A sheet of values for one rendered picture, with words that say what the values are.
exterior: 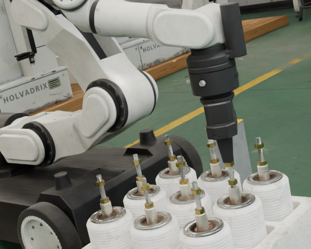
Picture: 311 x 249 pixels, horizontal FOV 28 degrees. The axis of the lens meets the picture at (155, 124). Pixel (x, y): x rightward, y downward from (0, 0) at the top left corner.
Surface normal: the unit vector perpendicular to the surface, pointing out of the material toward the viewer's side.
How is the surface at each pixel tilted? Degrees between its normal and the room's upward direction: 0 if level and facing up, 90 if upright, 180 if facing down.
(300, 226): 90
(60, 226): 55
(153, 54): 90
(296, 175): 0
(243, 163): 90
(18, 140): 90
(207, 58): 45
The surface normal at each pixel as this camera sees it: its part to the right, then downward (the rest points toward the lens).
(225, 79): 0.39, 0.15
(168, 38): -0.37, 0.31
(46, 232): -0.63, 0.32
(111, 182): 0.40, -0.65
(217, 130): -0.12, 0.27
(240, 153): 0.77, 0.00
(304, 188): -0.20, -0.95
